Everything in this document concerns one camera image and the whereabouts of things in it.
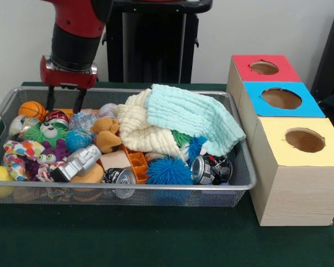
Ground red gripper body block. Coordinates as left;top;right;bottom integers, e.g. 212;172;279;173
40;55;98;90

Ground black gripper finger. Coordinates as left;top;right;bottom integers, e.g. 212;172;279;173
73;88;87;113
46;86;56;111

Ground cream waffle cloth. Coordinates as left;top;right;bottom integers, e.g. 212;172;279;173
112;88;184;159

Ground light blue waffle cloth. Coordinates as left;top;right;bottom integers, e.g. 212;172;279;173
146;84;246;156

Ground wooden box with three holes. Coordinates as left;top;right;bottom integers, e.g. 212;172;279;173
226;55;334;226

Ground crushed red drink can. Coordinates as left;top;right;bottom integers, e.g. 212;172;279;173
44;110;70;128

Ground orange toy basketball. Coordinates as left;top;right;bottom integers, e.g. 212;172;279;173
18;101;47;122

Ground white toy baseball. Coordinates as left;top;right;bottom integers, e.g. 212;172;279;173
99;103;119;119

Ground green googly-eyed spiky toy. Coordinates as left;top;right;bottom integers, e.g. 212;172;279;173
23;121;70;148

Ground blue globe ball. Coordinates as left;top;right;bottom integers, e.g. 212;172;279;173
65;128;93;152

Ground brown plush teddy bear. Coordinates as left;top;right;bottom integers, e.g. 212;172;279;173
90;116;122;154

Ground silver toy robot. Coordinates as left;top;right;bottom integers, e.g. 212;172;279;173
49;144;102;183

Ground blue spiky rubber ball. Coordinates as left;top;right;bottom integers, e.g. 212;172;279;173
146;157;194;186

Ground crushed black drink can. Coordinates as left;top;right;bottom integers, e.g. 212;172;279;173
190;155;233;186

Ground black upright panel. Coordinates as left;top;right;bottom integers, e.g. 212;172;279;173
310;4;334;101

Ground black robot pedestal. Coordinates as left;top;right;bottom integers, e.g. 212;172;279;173
104;0;214;83

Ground grey wire mesh bin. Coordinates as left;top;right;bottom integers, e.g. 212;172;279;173
0;86;257;208

